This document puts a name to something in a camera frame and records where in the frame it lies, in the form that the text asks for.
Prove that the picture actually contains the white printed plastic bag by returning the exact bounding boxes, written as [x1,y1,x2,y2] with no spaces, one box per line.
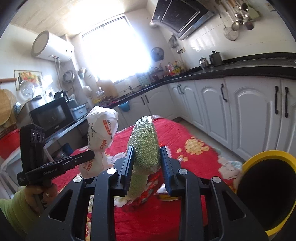
[79,106,118,179]

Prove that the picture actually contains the green foam net wrapper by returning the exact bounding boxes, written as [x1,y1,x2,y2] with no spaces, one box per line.
[126,116,161,201]

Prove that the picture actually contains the green sleeved left forearm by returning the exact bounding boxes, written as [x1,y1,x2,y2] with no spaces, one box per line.
[1,187,39,238]

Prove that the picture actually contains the yellow rimmed black trash bin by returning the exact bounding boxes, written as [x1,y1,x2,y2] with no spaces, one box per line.
[235,150,295,237]

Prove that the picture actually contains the black kitchen countertop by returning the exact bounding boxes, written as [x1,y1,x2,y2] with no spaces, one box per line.
[45,52,296,142]

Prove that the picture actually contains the left hand with ring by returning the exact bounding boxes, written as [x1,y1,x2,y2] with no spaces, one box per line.
[24,183,58,215]

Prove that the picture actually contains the black microwave oven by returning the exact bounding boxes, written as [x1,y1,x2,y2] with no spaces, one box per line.
[30,98,74,138]

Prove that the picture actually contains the grey storage box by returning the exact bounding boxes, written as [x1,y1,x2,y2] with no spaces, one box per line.
[70,104,87,120]

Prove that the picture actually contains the red floral tablecloth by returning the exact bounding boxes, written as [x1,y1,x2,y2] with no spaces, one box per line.
[49,114,243,241]

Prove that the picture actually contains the blue hanging basin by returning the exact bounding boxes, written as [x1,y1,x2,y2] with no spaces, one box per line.
[118,101,130,113]

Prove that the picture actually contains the framed fruit picture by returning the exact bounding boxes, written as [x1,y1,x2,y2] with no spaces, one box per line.
[14,70,43,90]

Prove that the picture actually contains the white lower cabinets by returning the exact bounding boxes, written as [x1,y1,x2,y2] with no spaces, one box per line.
[119,77,295,160]

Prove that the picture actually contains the white water heater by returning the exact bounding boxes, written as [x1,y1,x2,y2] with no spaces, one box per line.
[31,31,74,62]

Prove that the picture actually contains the condiment bottles group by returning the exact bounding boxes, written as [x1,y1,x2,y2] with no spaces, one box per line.
[159,59,186,77]

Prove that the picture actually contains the steel teapot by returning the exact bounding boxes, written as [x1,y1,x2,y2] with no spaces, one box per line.
[199,57,209,70]

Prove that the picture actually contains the dark lidded pot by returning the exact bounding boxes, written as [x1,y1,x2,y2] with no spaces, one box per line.
[209,51,223,67]

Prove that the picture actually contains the black range hood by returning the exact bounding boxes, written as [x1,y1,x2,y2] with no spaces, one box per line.
[151,0,215,40]

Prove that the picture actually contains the hanging metal ladles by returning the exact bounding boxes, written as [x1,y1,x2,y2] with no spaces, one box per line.
[221,1,260,31]

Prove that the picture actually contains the small wall fan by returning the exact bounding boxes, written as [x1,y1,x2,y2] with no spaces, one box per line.
[151,47,165,62]

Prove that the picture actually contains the wire skimmer strainer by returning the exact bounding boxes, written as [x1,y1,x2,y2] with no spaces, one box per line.
[214,7,239,41]

